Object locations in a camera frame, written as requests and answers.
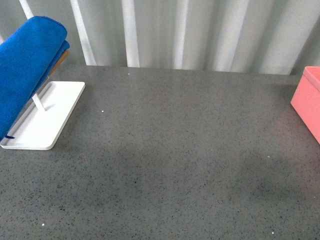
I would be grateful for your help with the white pleated curtain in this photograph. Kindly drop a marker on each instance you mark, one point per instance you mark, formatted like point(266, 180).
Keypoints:
point(243, 36)

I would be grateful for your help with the blue microfiber cloth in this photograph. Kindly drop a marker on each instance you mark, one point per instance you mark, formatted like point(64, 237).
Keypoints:
point(26, 59)

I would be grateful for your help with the white towel rack stand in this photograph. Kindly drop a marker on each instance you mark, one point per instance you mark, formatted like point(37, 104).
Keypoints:
point(42, 119)

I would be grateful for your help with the pink plastic bin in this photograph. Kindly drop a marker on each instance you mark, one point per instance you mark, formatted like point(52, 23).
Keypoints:
point(306, 99)

